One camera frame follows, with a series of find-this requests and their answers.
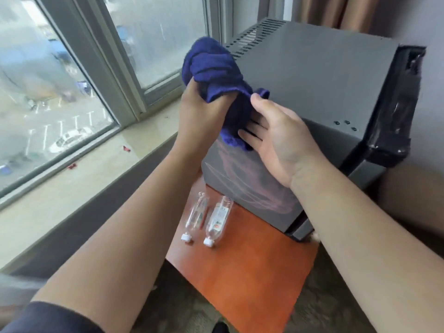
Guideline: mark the brown curtain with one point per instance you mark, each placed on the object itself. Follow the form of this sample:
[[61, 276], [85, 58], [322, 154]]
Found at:
[[334, 12]]

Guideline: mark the person's left forearm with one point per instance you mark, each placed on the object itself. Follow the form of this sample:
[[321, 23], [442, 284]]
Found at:
[[118, 235]]

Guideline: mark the person's right middle finger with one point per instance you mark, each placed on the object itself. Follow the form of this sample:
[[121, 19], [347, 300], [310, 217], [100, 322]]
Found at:
[[249, 138]]

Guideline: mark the dark blue cloth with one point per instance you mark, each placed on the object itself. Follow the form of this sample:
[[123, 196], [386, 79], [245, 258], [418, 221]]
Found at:
[[220, 84]]

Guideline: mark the clear plastic water bottle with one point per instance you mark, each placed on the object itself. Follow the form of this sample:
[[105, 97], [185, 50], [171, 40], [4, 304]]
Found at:
[[217, 220], [195, 217]]

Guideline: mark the person's left hand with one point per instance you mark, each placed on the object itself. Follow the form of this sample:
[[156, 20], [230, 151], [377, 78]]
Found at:
[[197, 116]]

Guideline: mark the grey mini fridge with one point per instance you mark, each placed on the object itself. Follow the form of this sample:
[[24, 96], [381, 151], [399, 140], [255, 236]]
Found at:
[[312, 117]]

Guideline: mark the person's right forearm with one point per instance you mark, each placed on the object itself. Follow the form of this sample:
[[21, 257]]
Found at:
[[371, 253]]

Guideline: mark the stone window sill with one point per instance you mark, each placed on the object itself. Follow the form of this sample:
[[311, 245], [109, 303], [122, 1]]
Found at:
[[86, 176]]

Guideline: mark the wooden cabinet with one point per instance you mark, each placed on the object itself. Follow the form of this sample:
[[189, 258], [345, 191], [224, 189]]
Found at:
[[249, 263]]

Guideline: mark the person's right hand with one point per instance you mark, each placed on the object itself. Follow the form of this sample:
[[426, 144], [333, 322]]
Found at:
[[282, 140]]

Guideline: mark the person's right thumb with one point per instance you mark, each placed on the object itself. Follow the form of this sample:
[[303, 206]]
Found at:
[[261, 102]]

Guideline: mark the person's left fingers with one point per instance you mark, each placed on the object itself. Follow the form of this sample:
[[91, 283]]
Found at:
[[227, 97]]

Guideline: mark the dark blue sleeve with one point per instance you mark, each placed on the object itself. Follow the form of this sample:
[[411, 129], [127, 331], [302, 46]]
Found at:
[[45, 319]]

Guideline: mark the grey window frame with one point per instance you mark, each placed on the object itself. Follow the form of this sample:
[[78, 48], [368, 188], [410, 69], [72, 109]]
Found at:
[[114, 62]]

